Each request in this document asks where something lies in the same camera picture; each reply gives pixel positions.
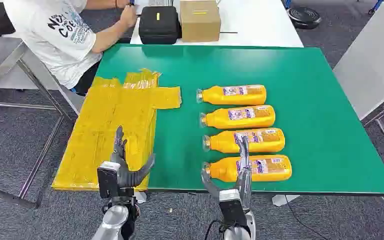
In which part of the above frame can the person's right hand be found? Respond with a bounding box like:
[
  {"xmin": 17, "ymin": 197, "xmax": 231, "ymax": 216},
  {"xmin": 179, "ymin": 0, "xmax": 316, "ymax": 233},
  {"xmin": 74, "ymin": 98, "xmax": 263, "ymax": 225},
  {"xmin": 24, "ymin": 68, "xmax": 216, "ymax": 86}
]
[{"xmin": 119, "ymin": 4, "xmax": 139, "ymax": 29}]

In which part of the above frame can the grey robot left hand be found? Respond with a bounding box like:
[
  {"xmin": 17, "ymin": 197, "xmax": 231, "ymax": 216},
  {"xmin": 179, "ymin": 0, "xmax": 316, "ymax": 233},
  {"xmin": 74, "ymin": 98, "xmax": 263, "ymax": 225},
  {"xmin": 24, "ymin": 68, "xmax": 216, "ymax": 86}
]
[{"xmin": 110, "ymin": 125, "xmax": 156, "ymax": 190}]

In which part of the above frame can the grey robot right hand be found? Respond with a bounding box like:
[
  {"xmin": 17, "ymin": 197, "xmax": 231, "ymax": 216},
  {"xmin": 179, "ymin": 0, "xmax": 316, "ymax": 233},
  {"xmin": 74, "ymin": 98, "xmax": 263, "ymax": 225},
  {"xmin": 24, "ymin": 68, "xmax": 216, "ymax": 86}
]
[{"xmin": 200, "ymin": 135, "xmax": 254, "ymax": 214}]

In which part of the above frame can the orange drink bottle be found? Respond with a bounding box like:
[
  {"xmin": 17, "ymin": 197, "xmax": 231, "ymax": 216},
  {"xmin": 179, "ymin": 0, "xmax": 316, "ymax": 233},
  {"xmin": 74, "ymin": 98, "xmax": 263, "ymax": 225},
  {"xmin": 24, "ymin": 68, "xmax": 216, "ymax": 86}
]
[
  {"xmin": 202, "ymin": 127, "xmax": 286, "ymax": 154},
  {"xmin": 198, "ymin": 104, "xmax": 276, "ymax": 130},
  {"xmin": 196, "ymin": 84, "xmax": 268, "ymax": 106},
  {"xmin": 201, "ymin": 154, "xmax": 293, "ymax": 183}
]

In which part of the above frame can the white table foot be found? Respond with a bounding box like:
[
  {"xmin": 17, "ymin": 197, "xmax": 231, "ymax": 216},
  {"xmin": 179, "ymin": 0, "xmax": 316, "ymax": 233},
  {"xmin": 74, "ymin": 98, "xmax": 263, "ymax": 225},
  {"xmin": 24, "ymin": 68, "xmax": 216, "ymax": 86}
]
[
  {"xmin": 133, "ymin": 191, "xmax": 148, "ymax": 204},
  {"xmin": 272, "ymin": 194, "xmax": 301, "ymax": 207}
]

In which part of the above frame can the black zip case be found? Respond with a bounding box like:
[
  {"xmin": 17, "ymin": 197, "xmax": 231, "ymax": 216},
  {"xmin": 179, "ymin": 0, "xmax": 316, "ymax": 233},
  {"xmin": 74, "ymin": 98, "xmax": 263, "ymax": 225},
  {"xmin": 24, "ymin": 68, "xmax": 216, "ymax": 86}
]
[{"xmin": 138, "ymin": 5, "xmax": 182, "ymax": 46}]

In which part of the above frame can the yellow plastic sheet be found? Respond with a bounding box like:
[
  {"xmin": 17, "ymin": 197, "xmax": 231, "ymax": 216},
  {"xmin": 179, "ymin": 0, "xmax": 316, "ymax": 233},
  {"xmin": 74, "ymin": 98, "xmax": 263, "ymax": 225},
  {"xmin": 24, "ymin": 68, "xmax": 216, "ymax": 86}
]
[{"xmin": 51, "ymin": 68, "xmax": 183, "ymax": 192}]

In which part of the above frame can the brown cardboard box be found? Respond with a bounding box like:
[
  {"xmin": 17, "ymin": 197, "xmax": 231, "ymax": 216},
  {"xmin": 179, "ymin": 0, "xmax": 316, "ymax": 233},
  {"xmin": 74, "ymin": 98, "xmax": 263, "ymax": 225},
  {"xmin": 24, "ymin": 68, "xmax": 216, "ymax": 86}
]
[{"xmin": 179, "ymin": 0, "xmax": 222, "ymax": 43}]

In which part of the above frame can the person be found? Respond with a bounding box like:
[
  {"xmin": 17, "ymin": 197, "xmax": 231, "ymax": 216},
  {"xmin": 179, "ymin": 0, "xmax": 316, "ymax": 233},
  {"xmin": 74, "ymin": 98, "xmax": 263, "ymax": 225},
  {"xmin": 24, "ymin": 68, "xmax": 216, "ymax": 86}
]
[{"xmin": 3, "ymin": 0, "xmax": 139, "ymax": 97}]

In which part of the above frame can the green table mat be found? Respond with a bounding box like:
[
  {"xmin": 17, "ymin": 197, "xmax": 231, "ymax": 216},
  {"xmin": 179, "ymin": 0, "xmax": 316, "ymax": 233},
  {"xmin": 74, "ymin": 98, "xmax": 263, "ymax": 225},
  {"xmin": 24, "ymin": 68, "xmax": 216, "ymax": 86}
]
[{"xmin": 95, "ymin": 43, "xmax": 384, "ymax": 196}]

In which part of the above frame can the white desk under bag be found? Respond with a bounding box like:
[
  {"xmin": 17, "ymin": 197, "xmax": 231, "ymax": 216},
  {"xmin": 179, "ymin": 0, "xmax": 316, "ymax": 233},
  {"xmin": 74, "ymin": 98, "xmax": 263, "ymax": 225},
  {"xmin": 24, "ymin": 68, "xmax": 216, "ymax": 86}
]
[{"xmin": 0, "ymin": 31, "xmax": 85, "ymax": 115}]

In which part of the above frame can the round black floor device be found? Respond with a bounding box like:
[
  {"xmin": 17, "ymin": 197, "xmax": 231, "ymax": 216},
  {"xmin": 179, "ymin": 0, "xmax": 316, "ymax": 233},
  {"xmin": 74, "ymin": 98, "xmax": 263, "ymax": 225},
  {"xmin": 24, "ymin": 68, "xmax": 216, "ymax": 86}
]
[{"xmin": 286, "ymin": 6, "xmax": 323, "ymax": 30}]

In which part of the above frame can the white side table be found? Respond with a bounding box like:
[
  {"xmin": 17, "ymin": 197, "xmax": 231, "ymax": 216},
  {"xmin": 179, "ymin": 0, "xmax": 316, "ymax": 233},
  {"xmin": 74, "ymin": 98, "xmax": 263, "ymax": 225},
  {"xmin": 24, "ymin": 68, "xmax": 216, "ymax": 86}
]
[{"xmin": 332, "ymin": 1, "xmax": 384, "ymax": 170}]

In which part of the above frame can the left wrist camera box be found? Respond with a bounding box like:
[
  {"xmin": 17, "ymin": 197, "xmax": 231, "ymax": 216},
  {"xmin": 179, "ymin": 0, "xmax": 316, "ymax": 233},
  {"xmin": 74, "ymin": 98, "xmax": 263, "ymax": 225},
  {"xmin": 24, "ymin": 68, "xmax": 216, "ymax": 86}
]
[{"xmin": 96, "ymin": 161, "xmax": 122, "ymax": 200}]

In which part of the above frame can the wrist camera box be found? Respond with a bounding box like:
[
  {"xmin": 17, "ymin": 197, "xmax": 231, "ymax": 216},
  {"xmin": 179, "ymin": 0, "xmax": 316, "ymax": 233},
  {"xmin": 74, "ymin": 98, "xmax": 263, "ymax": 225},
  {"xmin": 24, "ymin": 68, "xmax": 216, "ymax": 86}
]
[
  {"xmin": 218, "ymin": 189, "xmax": 249, "ymax": 229},
  {"xmin": 96, "ymin": 161, "xmax": 122, "ymax": 200}
]

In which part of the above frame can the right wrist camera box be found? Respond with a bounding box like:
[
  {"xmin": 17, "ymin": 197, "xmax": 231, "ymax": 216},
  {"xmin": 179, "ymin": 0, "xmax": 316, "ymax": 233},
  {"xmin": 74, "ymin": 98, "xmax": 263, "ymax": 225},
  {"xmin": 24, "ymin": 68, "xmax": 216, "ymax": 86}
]
[{"xmin": 218, "ymin": 189, "xmax": 249, "ymax": 229}]

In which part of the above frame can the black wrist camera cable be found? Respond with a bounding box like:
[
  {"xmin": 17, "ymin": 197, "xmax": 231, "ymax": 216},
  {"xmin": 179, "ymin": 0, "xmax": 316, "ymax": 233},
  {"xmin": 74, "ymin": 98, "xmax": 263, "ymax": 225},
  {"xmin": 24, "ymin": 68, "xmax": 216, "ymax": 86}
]
[{"xmin": 204, "ymin": 219, "xmax": 228, "ymax": 240}]

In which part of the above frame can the black floor cable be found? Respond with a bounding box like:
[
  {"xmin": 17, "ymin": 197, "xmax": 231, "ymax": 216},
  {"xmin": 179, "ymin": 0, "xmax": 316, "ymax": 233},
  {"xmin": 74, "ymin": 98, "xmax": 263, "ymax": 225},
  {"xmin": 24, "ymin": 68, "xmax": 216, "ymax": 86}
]
[{"xmin": 284, "ymin": 195, "xmax": 327, "ymax": 240}]

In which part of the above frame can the steel frame table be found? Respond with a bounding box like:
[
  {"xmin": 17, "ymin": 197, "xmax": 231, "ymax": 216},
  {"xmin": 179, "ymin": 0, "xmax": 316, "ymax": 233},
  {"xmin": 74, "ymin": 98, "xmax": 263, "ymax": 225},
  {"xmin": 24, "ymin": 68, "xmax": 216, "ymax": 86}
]
[{"xmin": 0, "ymin": 36, "xmax": 84, "ymax": 210}]

